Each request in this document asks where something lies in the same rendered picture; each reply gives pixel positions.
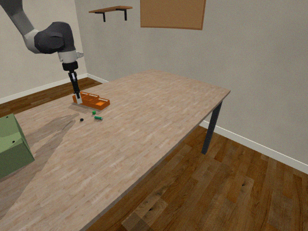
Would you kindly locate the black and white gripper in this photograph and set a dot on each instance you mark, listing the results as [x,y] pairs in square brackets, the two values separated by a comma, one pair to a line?
[73,77]

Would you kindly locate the orange three-bin rack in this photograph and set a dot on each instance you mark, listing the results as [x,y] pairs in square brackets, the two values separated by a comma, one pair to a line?
[91,100]

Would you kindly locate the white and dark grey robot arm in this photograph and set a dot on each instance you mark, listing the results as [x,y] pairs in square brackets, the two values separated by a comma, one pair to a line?
[57,37]

